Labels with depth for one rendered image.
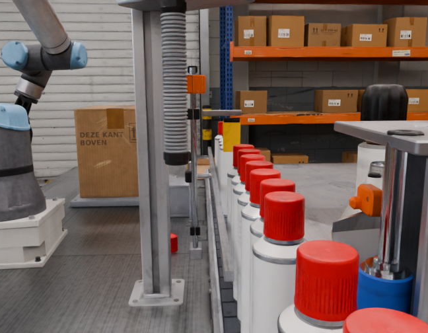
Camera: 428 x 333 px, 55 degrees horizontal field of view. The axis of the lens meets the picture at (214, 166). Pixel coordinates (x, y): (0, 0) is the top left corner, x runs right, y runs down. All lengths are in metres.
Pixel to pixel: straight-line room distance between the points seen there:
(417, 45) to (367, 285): 4.93
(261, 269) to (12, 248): 0.64
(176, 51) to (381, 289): 0.36
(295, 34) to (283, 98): 1.03
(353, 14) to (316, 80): 0.92
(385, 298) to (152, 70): 0.47
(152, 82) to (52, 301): 0.39
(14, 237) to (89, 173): 0.46
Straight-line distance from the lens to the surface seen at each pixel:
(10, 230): 0.89
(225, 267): 0.50
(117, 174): 1.27
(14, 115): 0.90
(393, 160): 0.26
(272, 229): 0.33
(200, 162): 1.87
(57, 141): 5.25
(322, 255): 0.23
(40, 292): 0.80
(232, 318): 0.57
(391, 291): 0.28
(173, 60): 0.52
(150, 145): 0.65
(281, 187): 0.38
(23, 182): 0.91
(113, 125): 1.25
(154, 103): 0.63
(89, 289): 0.78
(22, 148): 0.91
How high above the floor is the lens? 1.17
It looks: 11 degrees down
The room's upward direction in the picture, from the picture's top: straight up
